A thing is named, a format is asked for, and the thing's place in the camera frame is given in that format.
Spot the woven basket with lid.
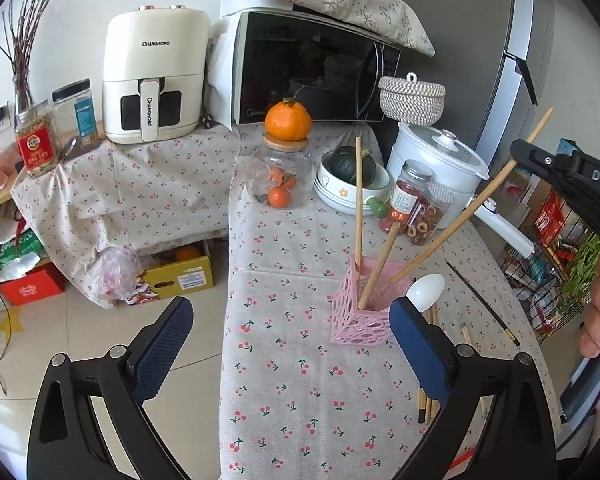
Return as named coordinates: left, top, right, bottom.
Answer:
left=378, top=73, right=447, bottom=127

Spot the jar of red dried fruit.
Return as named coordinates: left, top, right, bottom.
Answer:
left=379, top=159, right=433, bottom=235

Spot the green printed bag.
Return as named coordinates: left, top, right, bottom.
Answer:
left=0, top=232, right=48, bottom=281

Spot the glass jar with wooden lid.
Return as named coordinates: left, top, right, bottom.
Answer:
left=246, top=131, right=315, bottom=210

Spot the plastic container with blue label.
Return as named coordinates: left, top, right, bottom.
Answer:
left=51, top=78, right=101, bottom=153

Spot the grey refrigerator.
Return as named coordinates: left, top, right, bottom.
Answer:
left=377, top=0, right=556, bottom=171

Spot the red box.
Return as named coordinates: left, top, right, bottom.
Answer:
left=0, top=262, right=67, bottom=307

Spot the glass jar with red label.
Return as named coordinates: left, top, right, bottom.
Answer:
left=14, top=100, right=61, bottom=178

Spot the white plastic spoon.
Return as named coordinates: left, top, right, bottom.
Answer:
left=407, top=273, right=446, bottom=313

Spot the black wire rack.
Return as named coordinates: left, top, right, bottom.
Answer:
left=497, top=160, right=600, bottom=346

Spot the pink perforated utensil holder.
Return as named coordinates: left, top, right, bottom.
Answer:
left=330, top=255, right=415, bottom=347

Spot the yellow star sticker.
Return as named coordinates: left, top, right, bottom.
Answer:
left=0, top=307, right=25, bottom=336

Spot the jar of dried fruit rings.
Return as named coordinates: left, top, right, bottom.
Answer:
left=406, top=180, right=453, bottom=247

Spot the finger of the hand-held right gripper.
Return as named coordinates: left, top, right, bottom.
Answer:
left=510, top=138, right=600, bottom=196

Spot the dark green squash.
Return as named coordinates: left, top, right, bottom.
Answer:
left=330, top=146, right=378, bottom=186

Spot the cherry print cloth cover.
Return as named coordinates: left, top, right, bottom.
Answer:
left=11, top=125, right=241, bottom=311

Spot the pink plastic bag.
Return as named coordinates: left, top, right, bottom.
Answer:
left=89, top=246, right=148, bottom=308

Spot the large orange with stem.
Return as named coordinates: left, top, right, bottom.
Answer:
left=264, top=86, right=313, bottom=142

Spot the yellow cardboard box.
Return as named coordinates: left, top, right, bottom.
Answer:
left=142, top=240, right=215, bottom=301

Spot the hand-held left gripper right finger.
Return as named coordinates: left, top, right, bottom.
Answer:
left=389, top=296, right=563, bottom=480

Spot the colourful printed packet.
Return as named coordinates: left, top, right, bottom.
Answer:
left=125, top=280, right=161, bottom=306

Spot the cherry print tablecloth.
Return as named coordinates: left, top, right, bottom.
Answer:
left=219, top=122, right=563, bottom=480

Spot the black microwave oven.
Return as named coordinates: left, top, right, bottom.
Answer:
left=228, top=9, right=402, bottom=127

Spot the cream air fryer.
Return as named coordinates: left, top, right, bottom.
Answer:
left=101, top=4, right=212, bottom=146

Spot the white electric cooking pot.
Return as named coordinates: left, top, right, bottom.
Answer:
left=386, top=121, right=537, bottom=257

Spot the bundle of dried twigs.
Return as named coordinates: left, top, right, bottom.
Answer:
left=0, top=0, right=71, bottom=111

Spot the black chopstick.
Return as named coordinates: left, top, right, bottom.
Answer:
left=446, top=260, right=521, bottom=347

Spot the white bowl with flower print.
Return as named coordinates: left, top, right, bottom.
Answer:
left=314, top=150, right=392, bottom=217

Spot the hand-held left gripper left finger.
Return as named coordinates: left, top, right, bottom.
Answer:
left=27, top=296, right=195, bottom=480

